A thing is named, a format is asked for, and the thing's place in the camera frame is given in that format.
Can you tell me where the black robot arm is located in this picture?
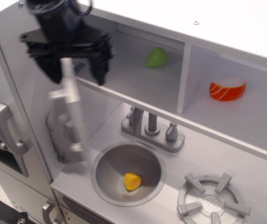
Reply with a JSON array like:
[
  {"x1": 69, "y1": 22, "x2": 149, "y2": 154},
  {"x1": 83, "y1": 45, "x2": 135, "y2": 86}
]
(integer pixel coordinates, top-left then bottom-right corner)
[{"x1": 20, "y1": 0, "x2": 114, "y2": 85}]

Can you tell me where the grey ice dispenser panel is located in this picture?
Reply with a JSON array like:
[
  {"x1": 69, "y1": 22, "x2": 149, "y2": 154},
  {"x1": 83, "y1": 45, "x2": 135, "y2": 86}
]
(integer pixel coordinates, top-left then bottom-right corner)
[{"x1": 0, "y1": 139, "x2": 28, "y2": 177}]

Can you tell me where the round metal sink bowl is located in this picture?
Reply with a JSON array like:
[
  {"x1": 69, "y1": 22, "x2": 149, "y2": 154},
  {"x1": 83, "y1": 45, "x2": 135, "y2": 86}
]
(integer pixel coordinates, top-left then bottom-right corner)
[{"x1": 91, "y1": 141, "x2": 167, "y2": 207}]

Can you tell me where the grey toy wall phone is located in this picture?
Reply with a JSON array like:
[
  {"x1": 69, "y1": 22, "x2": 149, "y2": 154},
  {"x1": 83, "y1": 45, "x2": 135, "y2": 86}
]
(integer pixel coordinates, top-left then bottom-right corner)
[{"x1": 47, "y1": 107, "x2": 87, "y2": 165}]

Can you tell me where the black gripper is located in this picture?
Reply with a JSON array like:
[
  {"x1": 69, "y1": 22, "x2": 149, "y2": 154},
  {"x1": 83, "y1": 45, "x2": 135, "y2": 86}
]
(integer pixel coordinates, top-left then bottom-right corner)
[{"x1": 20, "y1": 14, "x2": 115, "y2": 86}]

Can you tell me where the grey fridge door handle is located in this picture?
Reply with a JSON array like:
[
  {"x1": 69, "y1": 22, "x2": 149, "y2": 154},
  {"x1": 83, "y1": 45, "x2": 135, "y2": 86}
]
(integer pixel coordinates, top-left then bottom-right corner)
[{"x1": 0, "y1": 103, "x2": 28, "y2": 157}]

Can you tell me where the orange salmon sushi toy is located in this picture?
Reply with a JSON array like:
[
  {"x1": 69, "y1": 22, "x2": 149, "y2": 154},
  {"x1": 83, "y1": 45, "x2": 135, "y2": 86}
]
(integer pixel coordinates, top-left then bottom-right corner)
[{"x1": 209, "y1": 77, "x2": 246, "y2": 101}]

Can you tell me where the grey toy stove burner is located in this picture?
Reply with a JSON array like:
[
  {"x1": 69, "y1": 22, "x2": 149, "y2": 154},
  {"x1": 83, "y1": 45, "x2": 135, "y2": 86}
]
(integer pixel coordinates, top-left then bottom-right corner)
[{"x1": 177, "y1": 173, "x2": 251, "y2": 224}]

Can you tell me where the grey toy faucet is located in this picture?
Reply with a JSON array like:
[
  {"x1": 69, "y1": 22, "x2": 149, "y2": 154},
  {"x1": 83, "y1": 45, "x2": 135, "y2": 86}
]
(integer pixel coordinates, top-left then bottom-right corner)
[{"x1": 121, "y1": 106, "x2": 185, "y2": 153}]

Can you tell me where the grey oven door handle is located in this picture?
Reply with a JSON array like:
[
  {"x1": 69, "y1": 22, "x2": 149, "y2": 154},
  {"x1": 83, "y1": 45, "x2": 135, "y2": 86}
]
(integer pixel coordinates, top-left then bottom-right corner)
[{"x1": 42, "y1": 202, "x2": 58, "y2": 224}]

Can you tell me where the yellow toy corn piece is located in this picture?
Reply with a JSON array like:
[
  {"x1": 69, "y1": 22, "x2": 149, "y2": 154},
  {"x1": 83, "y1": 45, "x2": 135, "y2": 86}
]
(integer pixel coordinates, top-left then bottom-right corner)
[{"x1": 124, "y1": 173, "x2": 141, "y2": 191}]

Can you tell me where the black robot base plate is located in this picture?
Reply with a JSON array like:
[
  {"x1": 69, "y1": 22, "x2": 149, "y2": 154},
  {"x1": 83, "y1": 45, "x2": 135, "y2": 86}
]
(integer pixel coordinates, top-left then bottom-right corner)
[{"x1": 0, "y1": 186, "x2": 29, "y2": 224}]

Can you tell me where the green toy pear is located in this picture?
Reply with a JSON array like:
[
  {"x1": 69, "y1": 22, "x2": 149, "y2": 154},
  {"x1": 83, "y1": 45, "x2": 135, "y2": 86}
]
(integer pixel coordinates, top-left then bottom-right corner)
[{"x1": 146, "y1": 47, "x2": 168, "y2": 68}]

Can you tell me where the white microwave door with handle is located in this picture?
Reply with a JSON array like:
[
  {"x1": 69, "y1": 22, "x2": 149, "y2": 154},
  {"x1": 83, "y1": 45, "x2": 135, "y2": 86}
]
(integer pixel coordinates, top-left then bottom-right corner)
[{"x1": 49, "y1": 58, "x2": 89, "y2": 155}]

